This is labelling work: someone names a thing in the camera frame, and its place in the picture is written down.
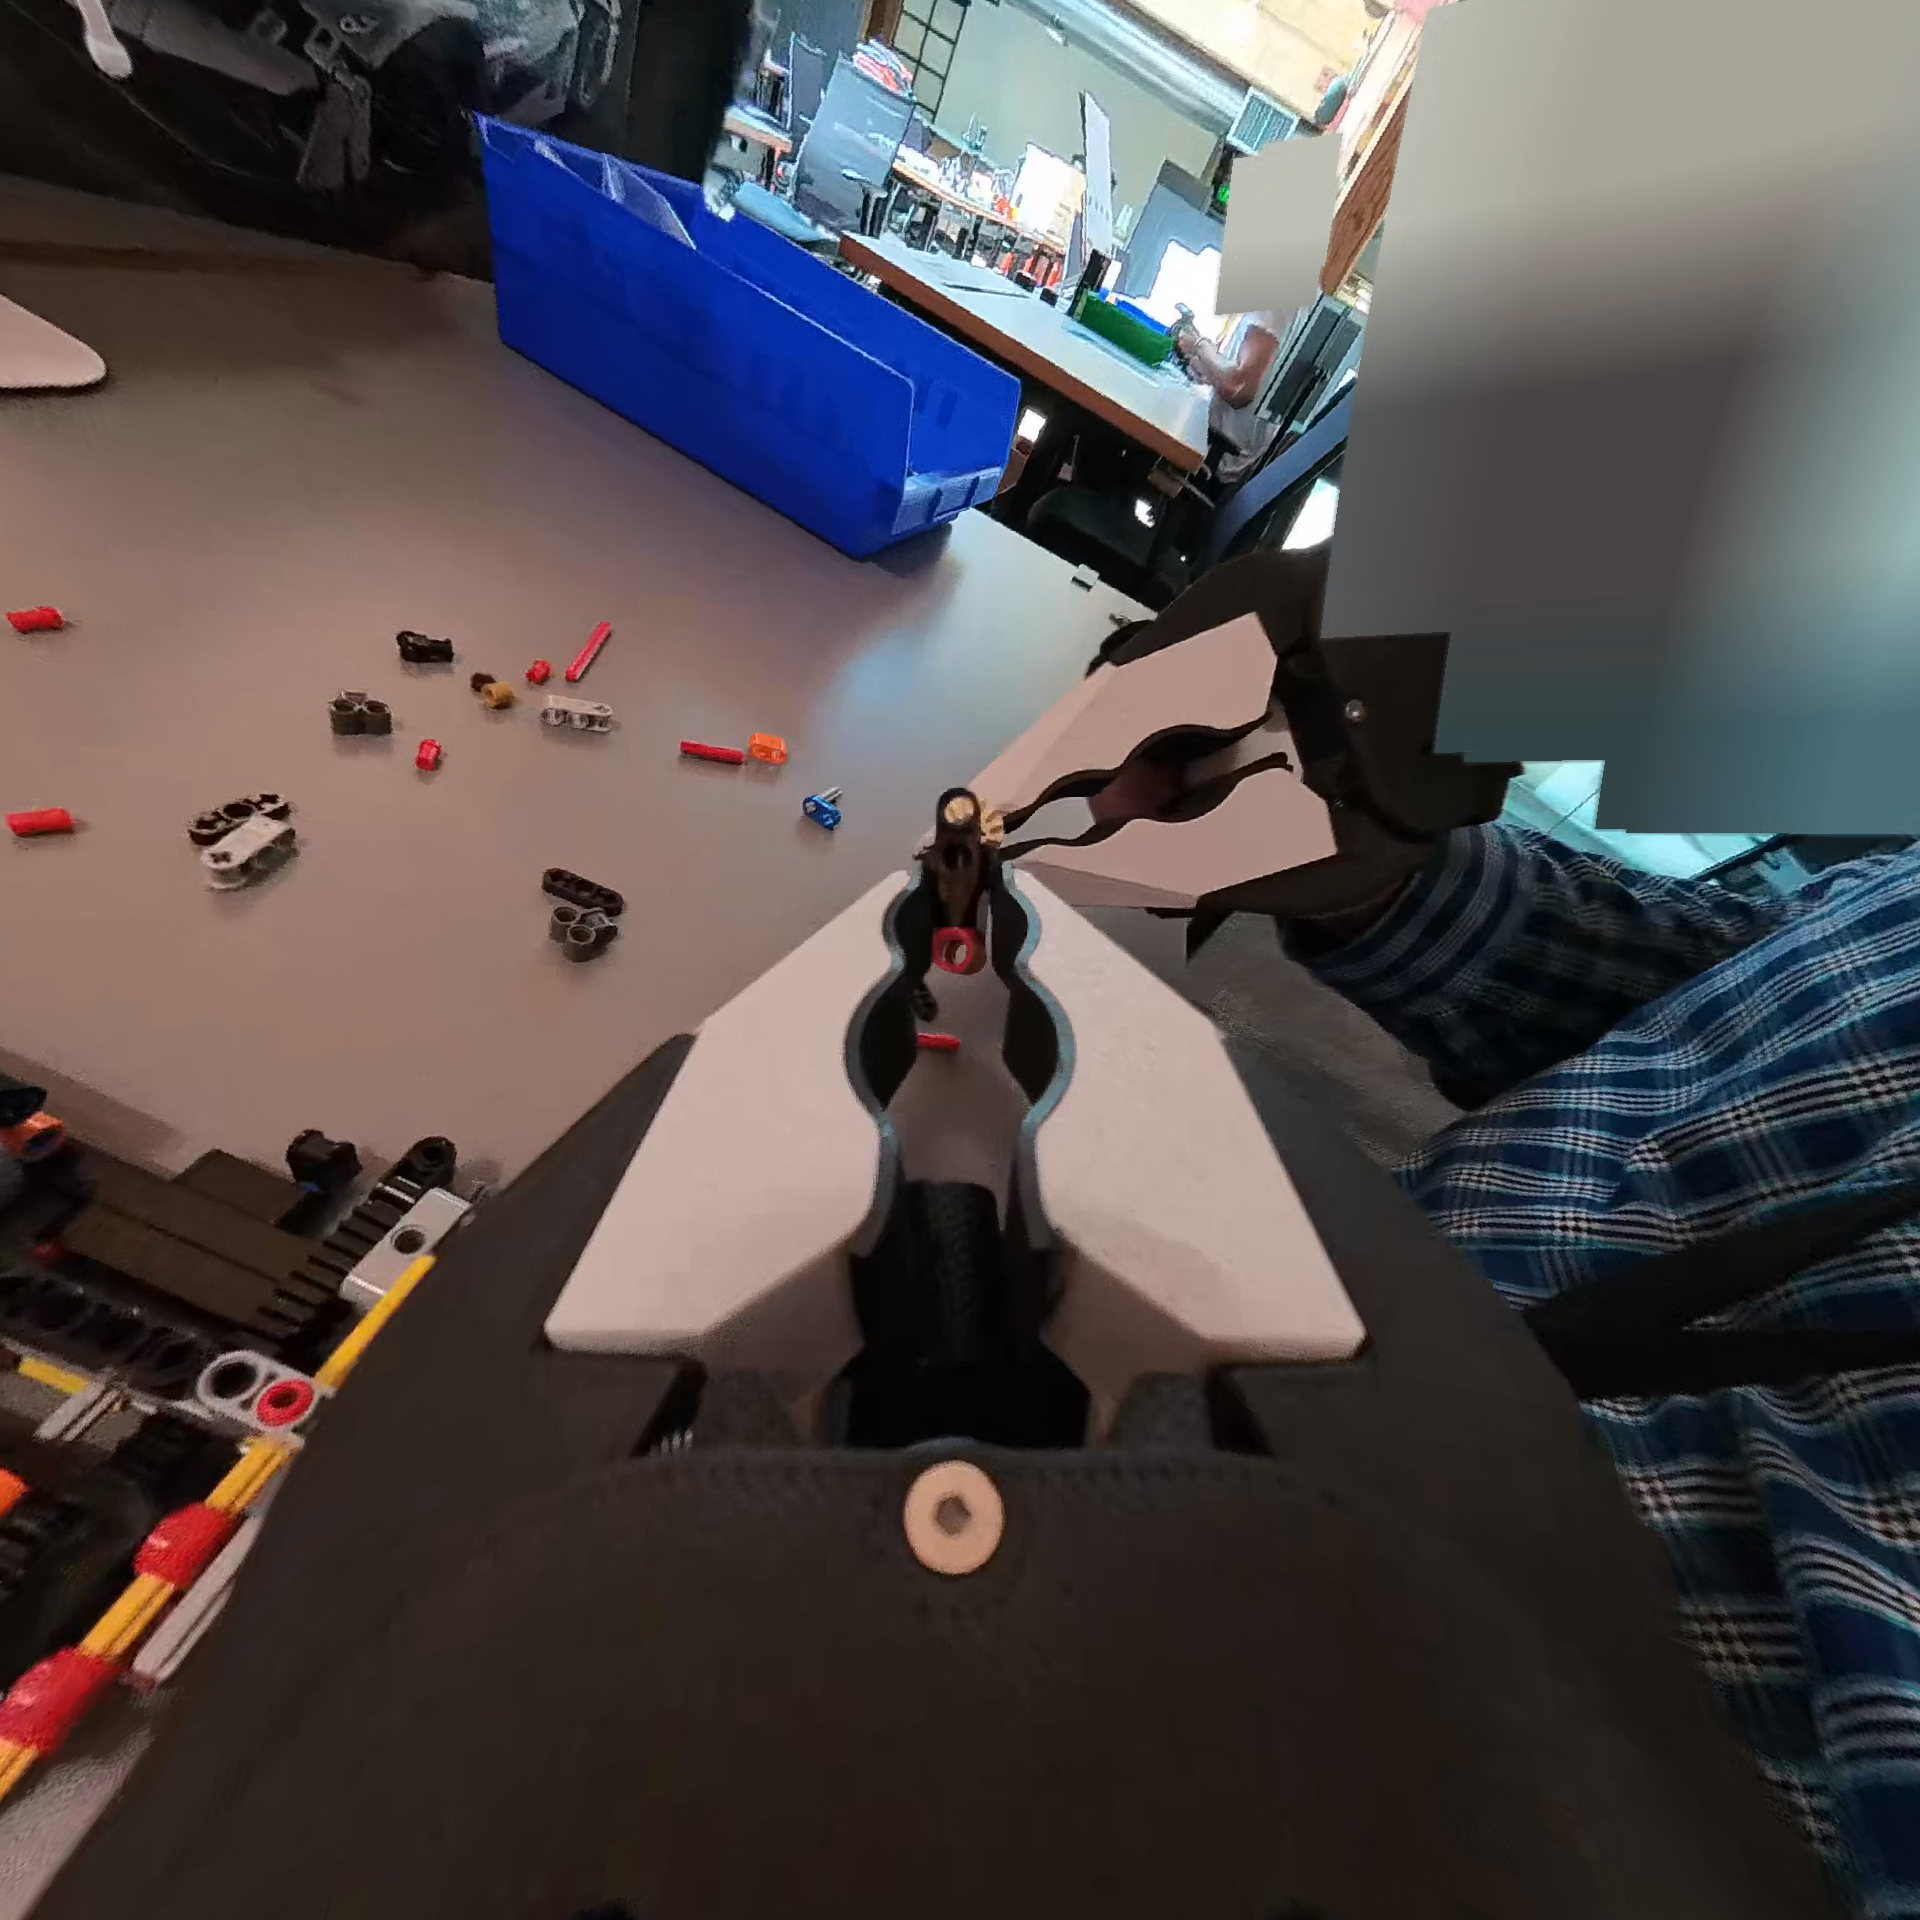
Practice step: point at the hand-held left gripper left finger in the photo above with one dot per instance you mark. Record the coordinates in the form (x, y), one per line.
(705, 1200)

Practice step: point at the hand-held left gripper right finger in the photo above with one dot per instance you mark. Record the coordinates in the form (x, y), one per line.
(1184, 1200)

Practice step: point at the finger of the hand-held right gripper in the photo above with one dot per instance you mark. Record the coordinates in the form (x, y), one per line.
(1214, 848)
(1184, 676)

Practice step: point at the black lego gear axle assembly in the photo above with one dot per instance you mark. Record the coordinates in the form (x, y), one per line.
(960, 878)

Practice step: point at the large lego vehicle model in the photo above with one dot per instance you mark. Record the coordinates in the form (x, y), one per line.
(150, 1245)

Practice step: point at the person's right forearm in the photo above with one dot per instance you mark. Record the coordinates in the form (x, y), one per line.
(1530, 960)

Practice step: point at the dark grey lego pin connector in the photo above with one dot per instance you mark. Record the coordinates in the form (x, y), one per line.
(582, 935)
(359, 713)

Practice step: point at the red lego axle pin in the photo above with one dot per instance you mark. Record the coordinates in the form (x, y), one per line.
(711, 752)

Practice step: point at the light grey thin lego liftarm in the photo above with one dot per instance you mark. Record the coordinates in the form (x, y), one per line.
(576, 713)

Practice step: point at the long red lego axle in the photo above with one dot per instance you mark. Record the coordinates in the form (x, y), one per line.
(588, 652)

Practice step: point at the light grey thick lego liftarm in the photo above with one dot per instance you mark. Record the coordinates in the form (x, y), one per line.
(251, 862)

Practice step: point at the black lego liftarm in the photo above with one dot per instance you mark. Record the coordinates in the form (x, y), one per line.
(240, 814)

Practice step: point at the small black lego connector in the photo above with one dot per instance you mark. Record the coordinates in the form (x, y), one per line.
(426, 647)

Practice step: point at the black office chair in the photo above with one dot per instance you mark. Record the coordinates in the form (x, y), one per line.
(1276, 481)

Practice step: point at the black thin three-hole liftarm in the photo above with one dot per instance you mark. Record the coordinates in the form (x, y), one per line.
(582, 889)

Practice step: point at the green plastic bin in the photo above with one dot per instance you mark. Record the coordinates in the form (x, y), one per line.
(1124, 327)

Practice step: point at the background work desk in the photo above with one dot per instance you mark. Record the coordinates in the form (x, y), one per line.
(1020, 324)

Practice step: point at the blue plastic storage bin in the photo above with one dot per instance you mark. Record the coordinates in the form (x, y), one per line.
(721, 347)

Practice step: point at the grey office chair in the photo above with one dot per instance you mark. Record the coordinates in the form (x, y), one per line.
(855, 136)

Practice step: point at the blue plaid shirt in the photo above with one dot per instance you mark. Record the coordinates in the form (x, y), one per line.
(1769, 1500)

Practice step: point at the white stand base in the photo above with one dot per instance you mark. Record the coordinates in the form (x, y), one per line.
(38, 353)

